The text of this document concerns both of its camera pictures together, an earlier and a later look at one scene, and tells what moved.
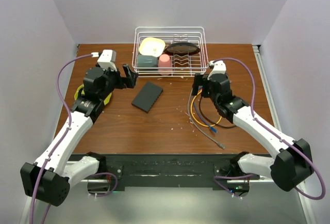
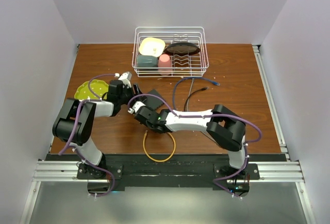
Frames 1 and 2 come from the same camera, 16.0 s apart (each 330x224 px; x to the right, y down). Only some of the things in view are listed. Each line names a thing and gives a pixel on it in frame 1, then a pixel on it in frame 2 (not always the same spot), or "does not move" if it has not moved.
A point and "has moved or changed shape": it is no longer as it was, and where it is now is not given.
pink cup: (164, 61) does not move
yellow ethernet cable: (193, 116) -> (151, 158)
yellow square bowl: (151, 47) does not move
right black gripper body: (206, 93) -> (151, 127)
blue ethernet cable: (212, 129) has moved or changed shape
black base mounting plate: (167, 170) does not move
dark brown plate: (182, 49) does not move
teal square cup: (146, 61) does not move
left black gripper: (124, 82) -> (136, 90)
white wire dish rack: (169, 51) does not move
